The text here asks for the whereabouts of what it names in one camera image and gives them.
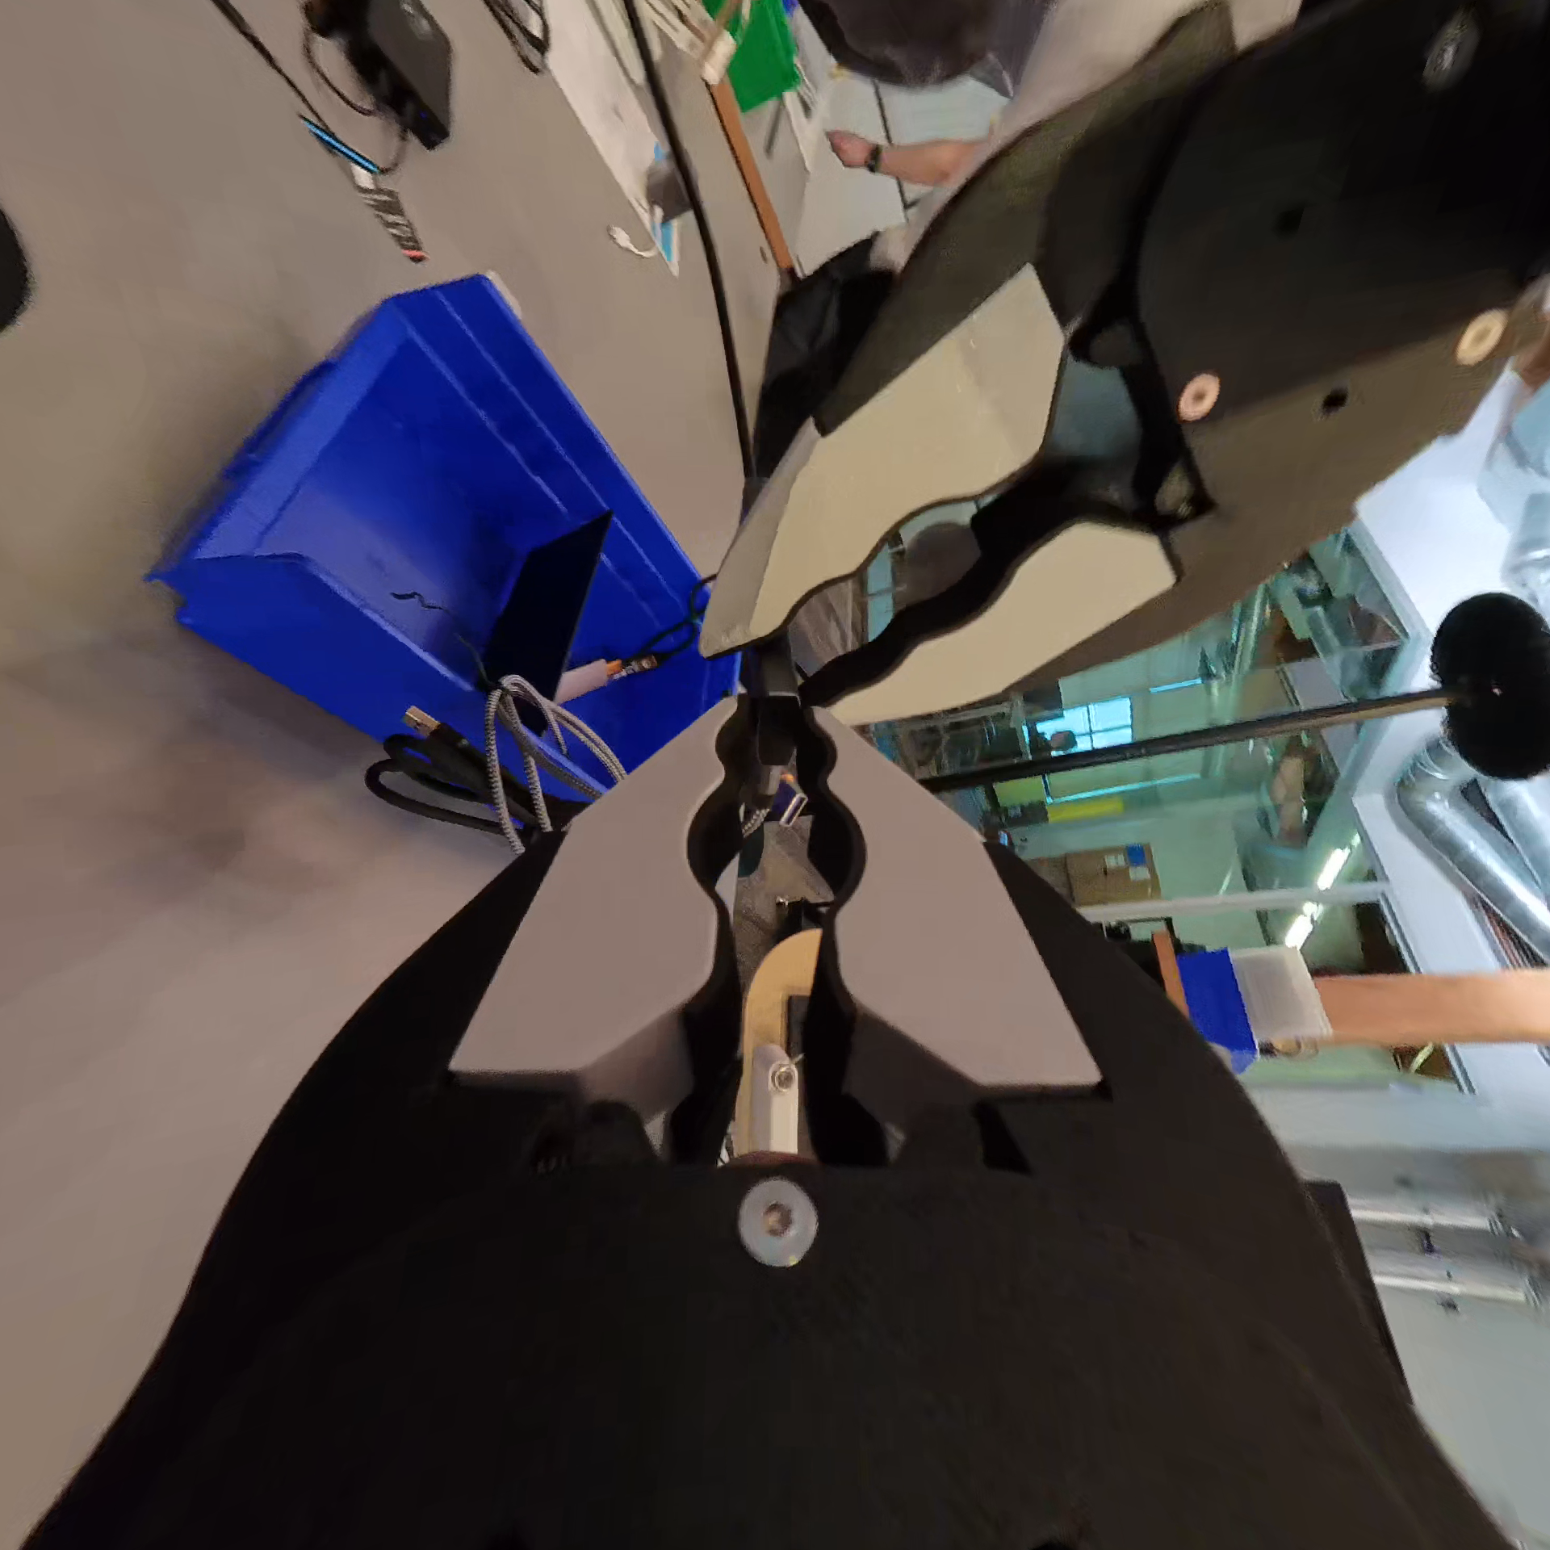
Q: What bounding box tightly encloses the grey braided cable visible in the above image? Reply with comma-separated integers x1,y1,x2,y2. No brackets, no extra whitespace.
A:
483,673,631,852

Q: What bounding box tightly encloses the small black device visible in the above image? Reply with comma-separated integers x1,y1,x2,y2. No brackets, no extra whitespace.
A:
308,0,455,152

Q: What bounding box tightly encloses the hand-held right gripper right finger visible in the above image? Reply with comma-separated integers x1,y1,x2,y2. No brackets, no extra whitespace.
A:
797,704,1105,1162

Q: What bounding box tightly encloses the white translucent box stack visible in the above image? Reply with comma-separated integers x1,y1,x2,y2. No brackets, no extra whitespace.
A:
1227,942,1336,1053

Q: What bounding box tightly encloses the silver round air duct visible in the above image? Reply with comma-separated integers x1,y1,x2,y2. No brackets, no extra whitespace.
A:
1389,735,1550,961

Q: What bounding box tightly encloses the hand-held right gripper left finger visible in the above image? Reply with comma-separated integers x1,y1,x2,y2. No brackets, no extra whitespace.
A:
448,698,745,1162

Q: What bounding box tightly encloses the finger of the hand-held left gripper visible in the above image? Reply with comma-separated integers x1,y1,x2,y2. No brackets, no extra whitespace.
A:
699,263,1072,663
797,514,1183,730

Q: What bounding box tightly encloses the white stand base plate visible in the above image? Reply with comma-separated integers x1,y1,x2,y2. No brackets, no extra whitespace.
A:
749,1044,802,1154

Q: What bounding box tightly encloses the wooden shelf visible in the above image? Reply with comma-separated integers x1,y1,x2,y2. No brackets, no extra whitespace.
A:
1310,966,1550,1051

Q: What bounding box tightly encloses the striped label card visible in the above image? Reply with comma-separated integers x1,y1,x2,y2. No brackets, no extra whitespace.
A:
354,178,430,263

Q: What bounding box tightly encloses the black board with tan edge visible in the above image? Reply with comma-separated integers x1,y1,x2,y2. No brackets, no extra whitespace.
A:
736,927,826,1149

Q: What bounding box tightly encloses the large blue crate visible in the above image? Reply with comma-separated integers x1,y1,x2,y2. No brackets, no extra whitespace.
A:
1171,948,1264,1075

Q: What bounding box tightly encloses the white leaflet blue stripe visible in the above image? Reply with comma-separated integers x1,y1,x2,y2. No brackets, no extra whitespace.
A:
544,0,688,278

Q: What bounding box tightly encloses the black pole with round disc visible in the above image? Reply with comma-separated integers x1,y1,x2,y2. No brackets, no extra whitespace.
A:
917,590,1550,796

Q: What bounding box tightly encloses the black usb cable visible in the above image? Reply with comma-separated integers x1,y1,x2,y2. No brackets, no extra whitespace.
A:
363,704,570,839

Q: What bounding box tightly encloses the blue black pen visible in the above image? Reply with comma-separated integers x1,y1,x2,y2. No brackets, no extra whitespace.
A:
300,112,385,178

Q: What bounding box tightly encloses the silver orange usb adapter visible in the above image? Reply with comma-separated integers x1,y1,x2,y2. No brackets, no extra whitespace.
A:
555,651,666,706

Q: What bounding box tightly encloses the blue plastic bin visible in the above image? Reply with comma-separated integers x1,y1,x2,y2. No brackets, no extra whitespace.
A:
145,272,743,802

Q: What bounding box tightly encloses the green plastic bin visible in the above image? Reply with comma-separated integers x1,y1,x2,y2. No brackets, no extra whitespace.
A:
705,0,802,112

